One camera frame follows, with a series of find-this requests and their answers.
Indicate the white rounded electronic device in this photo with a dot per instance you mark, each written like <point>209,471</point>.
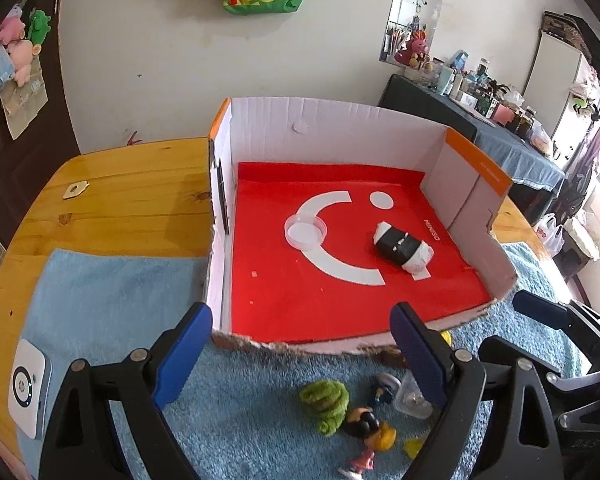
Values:
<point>27,387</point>

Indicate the green plush toy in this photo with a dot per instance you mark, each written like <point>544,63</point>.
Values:
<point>39,25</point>

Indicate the green fuzzy coil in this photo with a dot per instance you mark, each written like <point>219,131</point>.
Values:
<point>325,402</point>

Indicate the white paper strip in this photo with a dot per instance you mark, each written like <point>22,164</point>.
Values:
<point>420,275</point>

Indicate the white plastic bag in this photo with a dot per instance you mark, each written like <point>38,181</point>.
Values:
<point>550,232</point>

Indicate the small yellow toy piece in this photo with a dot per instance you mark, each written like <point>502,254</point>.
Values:
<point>415,447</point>

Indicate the large pink plush toy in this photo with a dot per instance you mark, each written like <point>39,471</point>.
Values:
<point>22,57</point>

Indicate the dark brown door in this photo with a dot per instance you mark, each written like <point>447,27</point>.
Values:
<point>10,160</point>

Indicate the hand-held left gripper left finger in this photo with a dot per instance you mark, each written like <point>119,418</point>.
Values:
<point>182,355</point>

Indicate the red sheet with white smile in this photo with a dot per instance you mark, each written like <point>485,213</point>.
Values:
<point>280,295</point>

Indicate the pink dragon plush toy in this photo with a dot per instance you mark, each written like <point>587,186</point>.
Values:
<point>415,50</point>

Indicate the white refrigerator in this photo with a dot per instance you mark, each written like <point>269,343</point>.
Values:
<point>555,75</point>

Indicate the small clear plastic box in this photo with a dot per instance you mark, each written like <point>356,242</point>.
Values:
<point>412,400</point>

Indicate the white lumpy bundle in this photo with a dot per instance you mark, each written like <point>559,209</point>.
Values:
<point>582,237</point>

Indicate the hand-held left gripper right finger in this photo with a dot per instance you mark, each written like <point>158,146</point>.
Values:
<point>422,355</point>

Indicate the blue figurine with grey hat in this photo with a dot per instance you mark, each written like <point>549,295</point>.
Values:
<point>382,391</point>

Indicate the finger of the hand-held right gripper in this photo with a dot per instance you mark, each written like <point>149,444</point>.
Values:
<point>540,307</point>
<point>497,347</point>

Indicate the green spider toy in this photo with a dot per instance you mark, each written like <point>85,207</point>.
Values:
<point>582,104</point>

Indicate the black and white rolled toy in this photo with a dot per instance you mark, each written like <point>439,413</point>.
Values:
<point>397,245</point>

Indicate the table with blue cloth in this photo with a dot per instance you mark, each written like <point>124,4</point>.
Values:
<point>510,155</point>

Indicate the black-haired figurine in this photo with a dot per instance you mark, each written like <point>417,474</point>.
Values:
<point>365,427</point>

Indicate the orange and white cardboard box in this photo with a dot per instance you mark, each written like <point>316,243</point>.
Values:
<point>330,125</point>

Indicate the blue fluffy towel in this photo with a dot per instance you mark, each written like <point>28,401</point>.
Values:
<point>115,300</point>

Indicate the small pink plush toy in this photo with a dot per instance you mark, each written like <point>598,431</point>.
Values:
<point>10,22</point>

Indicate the purple curtain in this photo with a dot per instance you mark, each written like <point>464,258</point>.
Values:
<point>592,160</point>

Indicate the clear round plastic lid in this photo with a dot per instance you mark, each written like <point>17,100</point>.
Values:
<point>305,232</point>

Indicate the hanging paper sheet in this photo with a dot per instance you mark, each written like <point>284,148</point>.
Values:
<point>25,110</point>

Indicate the wall mirror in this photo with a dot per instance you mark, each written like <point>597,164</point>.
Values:
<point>405,5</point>

